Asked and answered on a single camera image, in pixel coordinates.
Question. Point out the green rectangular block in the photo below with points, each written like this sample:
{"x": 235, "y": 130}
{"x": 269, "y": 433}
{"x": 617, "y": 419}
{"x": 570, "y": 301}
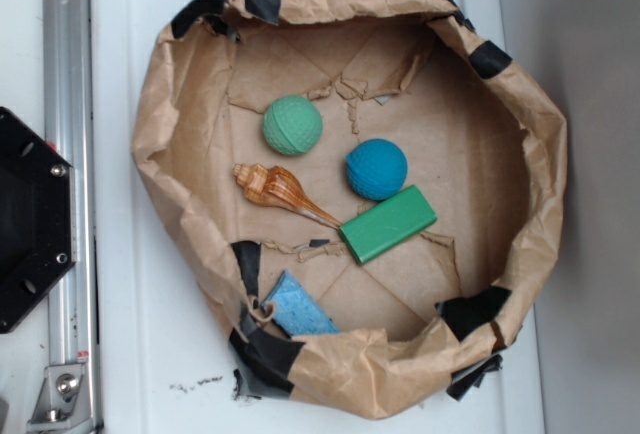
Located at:
{"x": 387, "y": 224}

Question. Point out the brown paper bag container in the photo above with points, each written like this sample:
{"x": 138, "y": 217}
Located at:
{"x": 485, "y": 146}

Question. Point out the brown spiral seashell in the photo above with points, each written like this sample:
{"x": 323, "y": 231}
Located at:
{"x": 278, "y": 187}

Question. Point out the blue dimpled ball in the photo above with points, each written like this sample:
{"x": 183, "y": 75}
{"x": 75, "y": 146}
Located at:
{"x": 376, "y": 169}

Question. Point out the light green dimpled ball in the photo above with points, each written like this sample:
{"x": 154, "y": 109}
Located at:
{"x": 292, "y": 125}

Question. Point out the light blue sponge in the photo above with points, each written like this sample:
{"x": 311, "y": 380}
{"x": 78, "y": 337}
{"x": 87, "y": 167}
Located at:
{"x": 295, "y": 311}

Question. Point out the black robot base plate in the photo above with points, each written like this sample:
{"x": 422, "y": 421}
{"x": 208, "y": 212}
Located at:
{"x": 37, "y": 235}

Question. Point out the metal corner bracket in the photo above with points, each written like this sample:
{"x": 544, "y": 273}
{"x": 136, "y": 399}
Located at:
{"x": 63, "y": 402}

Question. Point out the aluminium extrusion rail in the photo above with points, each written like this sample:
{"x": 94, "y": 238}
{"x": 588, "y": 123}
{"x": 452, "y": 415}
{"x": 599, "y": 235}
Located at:
{"x": 73, "y": 302}

